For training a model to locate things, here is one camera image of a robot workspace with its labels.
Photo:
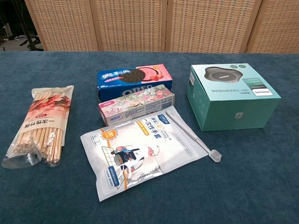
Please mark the floral toothpaste box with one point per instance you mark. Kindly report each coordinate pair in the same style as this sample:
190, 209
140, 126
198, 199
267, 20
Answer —
137, 104

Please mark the blue pink Oreo cookie box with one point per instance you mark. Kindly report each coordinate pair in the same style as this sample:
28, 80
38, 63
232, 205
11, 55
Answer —
131, 79

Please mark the teal Philips product box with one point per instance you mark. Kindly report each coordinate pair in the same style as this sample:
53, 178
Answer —
228, 100

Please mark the white disposable gloves bag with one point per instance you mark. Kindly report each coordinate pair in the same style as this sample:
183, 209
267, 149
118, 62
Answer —
138, 151

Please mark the white toothbrush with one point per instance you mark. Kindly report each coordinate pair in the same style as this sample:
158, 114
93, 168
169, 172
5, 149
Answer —
198, 140

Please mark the blue table cloth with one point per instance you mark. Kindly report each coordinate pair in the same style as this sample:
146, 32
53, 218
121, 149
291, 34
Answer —
146, 190

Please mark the woven wooden folding screen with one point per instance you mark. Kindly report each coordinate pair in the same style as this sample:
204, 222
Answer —
167, 21

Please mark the bag of bamboo chopsticks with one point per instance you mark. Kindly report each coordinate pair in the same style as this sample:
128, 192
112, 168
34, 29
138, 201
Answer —
42, 128

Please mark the black tripod stand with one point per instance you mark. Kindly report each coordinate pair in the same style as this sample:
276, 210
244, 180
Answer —
25, 21

